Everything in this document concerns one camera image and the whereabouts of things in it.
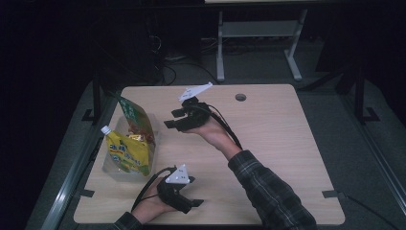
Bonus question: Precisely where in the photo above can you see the black floor cables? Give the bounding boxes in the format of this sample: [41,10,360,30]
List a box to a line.
[149,34,221,86]

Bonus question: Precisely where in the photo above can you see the aluminium rail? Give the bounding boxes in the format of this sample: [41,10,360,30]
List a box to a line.
[39,137,103,230]
[341,95,406,205]

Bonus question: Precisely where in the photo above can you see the person's right hand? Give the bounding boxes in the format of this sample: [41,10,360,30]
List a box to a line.
[183,116,225,142]

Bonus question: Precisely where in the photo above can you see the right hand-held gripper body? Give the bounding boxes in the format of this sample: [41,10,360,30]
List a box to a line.
[176,81,214,132]

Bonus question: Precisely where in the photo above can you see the person's left hand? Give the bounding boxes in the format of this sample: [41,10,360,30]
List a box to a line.
[131,176,175,224]

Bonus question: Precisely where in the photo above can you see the left hand-held gripper cable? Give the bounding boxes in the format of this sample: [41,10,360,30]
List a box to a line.
[130,166,177,213]

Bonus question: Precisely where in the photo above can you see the yellow spout pouch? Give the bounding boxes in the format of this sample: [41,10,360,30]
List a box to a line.
[100,125,151,177]

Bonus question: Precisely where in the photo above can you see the green and red snack packet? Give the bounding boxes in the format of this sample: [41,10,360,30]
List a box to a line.
[115,92,157,154]

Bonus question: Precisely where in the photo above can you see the right hand-held gripper cable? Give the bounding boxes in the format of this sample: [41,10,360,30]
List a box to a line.
[199,103,243,150]

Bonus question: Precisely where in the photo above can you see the hand-held gripper cable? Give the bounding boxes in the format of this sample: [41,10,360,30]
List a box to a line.
[199,103,243,150]
[130,166,177,213]

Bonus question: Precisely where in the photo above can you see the thin black floor cable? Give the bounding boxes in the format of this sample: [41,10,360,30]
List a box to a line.
[346,195,400,230]

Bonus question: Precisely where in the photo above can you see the clear plastic container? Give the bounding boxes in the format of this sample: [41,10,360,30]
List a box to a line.
[101,113,162,183]

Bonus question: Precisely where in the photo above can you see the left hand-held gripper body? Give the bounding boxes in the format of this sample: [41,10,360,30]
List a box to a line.
[156,164,192,215]

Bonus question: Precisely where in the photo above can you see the white metal desk frame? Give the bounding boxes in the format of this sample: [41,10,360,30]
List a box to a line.
[204,0,320,82]

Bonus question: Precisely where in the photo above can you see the black metal stand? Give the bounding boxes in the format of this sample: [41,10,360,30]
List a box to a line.
[352,63,381,124]
[80,68,103,126]

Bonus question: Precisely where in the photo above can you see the grey tape strip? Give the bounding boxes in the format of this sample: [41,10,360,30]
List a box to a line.
[75,189,96,198]
[321,190,348,199]

